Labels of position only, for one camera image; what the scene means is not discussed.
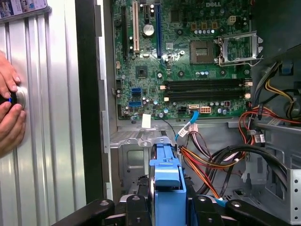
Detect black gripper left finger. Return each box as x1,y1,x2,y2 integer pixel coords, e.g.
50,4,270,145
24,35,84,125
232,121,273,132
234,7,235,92
50,175,153,226

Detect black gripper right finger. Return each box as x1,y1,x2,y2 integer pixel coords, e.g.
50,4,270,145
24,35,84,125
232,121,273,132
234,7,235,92
185,180,293,226

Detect hard disk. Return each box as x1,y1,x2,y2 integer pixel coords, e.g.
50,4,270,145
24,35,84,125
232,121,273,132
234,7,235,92
148,137,189,226

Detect orange red power wire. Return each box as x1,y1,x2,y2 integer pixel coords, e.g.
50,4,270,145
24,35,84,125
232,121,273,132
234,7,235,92
178,145,247,201

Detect blue SATA wire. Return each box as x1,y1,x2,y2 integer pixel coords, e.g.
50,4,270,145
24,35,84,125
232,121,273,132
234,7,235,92
174,108,200,144

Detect black tool with blue ring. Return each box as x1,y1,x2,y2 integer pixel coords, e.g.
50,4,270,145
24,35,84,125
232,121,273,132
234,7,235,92
0,86,27,111

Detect grey metal disk bay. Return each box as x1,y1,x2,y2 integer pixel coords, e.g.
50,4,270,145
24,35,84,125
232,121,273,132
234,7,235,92
109,124,182,203

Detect person's right hand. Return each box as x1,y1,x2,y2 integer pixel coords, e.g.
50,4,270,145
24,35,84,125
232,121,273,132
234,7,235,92
0,103,27,158

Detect person's left hand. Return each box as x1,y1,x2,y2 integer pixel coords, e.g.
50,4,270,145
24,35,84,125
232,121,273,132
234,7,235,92
0,50,22,100

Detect metal optical drive cage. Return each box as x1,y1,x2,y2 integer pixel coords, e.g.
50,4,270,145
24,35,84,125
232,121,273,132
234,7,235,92
229,116,301,226

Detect white paper label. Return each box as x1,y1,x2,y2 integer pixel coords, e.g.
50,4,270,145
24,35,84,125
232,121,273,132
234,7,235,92
141,113,152,129

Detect black RAM slot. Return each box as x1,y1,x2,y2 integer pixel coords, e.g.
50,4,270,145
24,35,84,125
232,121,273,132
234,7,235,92
164,95,250,101
164,90,250,96
164,84,250,89
164,79,250,85

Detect black PC case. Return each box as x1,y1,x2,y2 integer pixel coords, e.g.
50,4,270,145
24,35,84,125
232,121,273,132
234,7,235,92
74,0,301,226

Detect black square chipset chip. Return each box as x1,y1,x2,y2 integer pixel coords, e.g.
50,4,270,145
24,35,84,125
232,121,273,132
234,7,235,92
135,65,149,79

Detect green motherboard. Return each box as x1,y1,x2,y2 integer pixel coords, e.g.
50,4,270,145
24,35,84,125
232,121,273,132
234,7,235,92
112,0,253,120

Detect CPU socket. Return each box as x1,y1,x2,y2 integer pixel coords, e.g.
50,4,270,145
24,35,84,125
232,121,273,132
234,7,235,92
189,40,214,65

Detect metal socket cover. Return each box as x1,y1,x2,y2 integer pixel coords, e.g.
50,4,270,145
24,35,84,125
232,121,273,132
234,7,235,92
214,30,264,66

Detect black expansion slot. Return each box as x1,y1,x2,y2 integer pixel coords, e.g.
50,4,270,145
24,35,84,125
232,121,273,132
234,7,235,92
120,5,129,61

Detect silver coin battery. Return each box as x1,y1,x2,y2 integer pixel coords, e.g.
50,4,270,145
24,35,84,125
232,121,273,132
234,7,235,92
143,24,155,37

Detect blue expansion slot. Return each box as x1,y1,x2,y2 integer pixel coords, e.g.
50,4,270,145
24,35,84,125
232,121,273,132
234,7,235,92
154,0,163,59

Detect white expansion slot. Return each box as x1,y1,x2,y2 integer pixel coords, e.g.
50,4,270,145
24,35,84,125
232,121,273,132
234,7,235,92
131,0,140,54

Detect grey power supply unit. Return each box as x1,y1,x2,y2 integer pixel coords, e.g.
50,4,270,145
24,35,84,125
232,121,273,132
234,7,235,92
249,0,301,69

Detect printed colour sheet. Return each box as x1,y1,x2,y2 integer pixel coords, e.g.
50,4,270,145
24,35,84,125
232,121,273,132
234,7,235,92
0,0,52,23

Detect black sleeved cable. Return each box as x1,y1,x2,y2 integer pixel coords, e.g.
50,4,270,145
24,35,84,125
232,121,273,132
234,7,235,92
195,144,289,196

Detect red orange drive wires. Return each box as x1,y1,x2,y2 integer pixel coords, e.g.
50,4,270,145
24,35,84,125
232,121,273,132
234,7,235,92
238,105,301,148

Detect yellow black power wires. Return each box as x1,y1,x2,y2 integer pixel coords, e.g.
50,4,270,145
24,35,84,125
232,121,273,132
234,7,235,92
253,61,299,120

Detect locking lever wire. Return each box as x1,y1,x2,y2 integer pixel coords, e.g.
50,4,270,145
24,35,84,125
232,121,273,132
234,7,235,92
217,55,263,68

